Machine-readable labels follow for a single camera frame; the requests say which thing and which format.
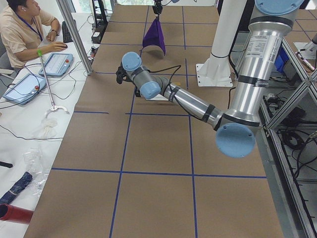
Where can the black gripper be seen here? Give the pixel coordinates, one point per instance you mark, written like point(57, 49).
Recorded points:
point(157, 8)

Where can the purple towel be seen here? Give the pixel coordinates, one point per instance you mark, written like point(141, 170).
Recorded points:
point(154, 36)

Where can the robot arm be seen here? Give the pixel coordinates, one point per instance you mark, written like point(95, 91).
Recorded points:
point(235, 128)

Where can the black keyboard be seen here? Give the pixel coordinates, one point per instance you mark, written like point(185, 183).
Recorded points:
point(65, 33)

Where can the upper teach pendant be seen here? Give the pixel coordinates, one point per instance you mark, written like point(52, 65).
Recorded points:
point(57, 64)

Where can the teach pendant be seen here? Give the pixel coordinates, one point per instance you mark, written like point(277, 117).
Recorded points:
point(26, 89)
point(57, 64)

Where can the blue storage bin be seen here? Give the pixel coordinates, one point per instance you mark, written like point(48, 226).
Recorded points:
point(281, 59)

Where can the seated person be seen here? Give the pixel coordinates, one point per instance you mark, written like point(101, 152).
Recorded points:
point(26, 29)

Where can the lower teach pendant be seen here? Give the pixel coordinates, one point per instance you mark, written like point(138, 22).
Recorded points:
point(26, 89)

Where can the clear plastic bag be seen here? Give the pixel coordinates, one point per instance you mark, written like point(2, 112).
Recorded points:
point(37, 168)

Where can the folded blue umbrella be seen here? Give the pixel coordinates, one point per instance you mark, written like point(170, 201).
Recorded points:
point(16, 189)

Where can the red cylinder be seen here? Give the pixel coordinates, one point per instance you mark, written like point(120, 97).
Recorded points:
point(15, 214)

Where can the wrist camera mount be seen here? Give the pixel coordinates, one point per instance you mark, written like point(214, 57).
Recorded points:
point(120, 75)

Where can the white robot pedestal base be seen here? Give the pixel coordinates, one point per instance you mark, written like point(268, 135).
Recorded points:
point(215, 72)

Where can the grey aluminium frame post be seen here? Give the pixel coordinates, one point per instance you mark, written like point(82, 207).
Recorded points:
point(67, 16)

